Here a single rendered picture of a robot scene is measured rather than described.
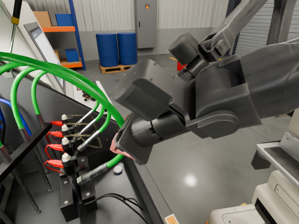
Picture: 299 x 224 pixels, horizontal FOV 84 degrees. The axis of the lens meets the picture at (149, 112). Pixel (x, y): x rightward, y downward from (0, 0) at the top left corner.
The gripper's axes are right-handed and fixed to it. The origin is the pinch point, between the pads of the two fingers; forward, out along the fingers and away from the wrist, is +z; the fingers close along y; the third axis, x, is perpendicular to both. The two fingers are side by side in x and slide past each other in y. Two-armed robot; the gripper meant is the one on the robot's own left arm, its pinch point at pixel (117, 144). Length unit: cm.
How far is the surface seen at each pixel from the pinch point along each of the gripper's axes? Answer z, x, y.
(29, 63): -5.2, -21.3, 1.1
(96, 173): 7.1, 1.5, 5.1
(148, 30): 274, -7, -624
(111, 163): 3.1, 2.1, 3.1
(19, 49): 30, -39, -24
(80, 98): 71, -14, -52
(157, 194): 13.9, 26.5, -2.1
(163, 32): 262, 39, -694
